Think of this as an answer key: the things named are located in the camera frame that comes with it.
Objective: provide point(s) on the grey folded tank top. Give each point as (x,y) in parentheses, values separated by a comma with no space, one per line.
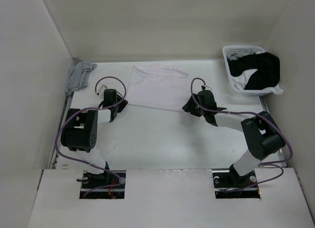
(78,76)

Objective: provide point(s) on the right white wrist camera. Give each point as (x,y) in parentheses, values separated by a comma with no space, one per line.
(206,87)

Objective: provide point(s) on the white garment in basket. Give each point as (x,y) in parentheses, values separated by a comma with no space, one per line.
(239,82)

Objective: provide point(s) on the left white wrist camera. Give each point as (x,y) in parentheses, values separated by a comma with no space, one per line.
(101,90)

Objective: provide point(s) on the white plastic laundry basket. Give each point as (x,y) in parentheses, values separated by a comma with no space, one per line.
(235,51)

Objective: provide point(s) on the white tank top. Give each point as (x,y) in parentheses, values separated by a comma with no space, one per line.
(158,87)

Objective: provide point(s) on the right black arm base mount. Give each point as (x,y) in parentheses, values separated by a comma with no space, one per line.
(229,185)

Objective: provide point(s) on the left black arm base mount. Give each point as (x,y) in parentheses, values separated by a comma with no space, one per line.
(100,186)

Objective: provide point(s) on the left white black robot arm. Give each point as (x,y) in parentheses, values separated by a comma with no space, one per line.
(80,133)

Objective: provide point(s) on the black tank top in basket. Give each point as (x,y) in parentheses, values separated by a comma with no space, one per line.
(268,74)

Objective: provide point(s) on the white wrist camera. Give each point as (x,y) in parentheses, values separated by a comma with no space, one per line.
(206,87)
(101,90)

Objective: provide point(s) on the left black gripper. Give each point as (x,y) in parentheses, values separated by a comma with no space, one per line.
(123,104)

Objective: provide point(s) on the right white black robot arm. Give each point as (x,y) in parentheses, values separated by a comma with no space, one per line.
(261,134)

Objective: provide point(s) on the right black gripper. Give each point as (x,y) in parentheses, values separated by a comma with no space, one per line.
(189,107)

